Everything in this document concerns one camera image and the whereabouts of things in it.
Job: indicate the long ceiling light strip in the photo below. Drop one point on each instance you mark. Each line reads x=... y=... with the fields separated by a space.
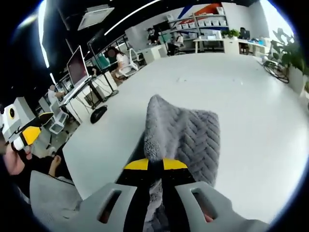
x=130 y=15

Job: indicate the shelf rack with white bins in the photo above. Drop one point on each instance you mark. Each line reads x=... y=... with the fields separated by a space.
x=200 y=21

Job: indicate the white monitor with red screen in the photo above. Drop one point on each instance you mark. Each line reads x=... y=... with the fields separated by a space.
x=76 y=66

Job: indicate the person's leg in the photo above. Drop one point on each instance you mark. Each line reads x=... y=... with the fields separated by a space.
x=54 y=165

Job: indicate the person's left hand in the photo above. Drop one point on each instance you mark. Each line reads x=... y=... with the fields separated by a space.
x=18 y=162

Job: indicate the grey towel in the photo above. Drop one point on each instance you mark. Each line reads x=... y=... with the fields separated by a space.
x=188 y=135

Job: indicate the black oval device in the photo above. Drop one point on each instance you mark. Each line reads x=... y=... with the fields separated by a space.
x=98 y=114

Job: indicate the large potted plant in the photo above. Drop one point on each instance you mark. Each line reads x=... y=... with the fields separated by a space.
x=294 y=58

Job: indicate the white office desk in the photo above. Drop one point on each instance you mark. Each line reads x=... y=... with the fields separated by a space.
x=210 y=44

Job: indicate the white side desk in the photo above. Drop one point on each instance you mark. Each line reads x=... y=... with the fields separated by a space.
x=77 y=90

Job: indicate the ceiling air conditioner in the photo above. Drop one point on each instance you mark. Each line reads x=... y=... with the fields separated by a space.
x=96 y=17

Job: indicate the white office chair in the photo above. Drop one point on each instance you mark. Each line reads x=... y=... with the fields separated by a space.
x=131 y=62

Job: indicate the small potted plant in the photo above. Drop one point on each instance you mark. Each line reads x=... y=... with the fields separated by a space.
x=231 y=33

